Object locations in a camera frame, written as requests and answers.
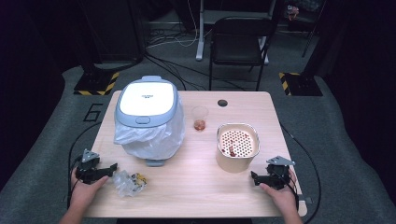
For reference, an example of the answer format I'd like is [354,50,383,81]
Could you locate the person's left hand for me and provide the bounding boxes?
[69,169,110,210]

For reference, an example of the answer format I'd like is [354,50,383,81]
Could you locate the beige bin with perforated strainer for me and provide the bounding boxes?
[215,122,261,174]

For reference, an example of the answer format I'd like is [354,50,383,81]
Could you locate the grey-blue pedal trash can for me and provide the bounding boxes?
[113,75,187,167]

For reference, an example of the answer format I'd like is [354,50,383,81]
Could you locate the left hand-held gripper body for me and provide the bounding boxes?
[75,148,102,185]

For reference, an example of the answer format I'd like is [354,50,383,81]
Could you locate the pink and white bag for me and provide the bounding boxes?
[286,4,301,22]

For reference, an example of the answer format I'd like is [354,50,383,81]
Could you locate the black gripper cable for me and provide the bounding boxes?
[66,121,103,210]
[279,121,322,224]

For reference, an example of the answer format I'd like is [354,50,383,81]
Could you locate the white desk frame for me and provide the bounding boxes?
[195,0,278,65]

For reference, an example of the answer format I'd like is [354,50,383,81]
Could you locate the clear plastic wrapper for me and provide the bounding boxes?
[111,169,148,198]

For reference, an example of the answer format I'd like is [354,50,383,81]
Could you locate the person's right hand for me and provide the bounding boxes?
[259,169,300,216]

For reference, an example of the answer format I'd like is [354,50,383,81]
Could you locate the black tripod stand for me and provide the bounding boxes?
[301,15,323,59]

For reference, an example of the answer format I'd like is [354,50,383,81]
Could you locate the black folding chair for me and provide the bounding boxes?
[208,16,276,91]

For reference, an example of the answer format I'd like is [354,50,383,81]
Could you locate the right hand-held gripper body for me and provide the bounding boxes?
[266,155,296,190]

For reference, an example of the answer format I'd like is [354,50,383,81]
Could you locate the black floor cables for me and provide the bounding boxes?
[143,50,248,91]

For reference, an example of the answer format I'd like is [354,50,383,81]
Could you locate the dark equipment cabinet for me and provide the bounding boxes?
[90,0,147,64]

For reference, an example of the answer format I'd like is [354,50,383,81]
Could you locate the white floor cable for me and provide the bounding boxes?
[146,0,200,49]

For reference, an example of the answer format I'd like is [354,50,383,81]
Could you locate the clear plastic cup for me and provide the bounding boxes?
[191,105,209,132]

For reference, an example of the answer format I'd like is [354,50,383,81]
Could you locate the white plastic trash bag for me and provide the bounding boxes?
[113,92,187,161]

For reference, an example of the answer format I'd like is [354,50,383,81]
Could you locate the black base with hazard stripes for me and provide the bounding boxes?
[73,70,120,96]
[278,72,324,97]

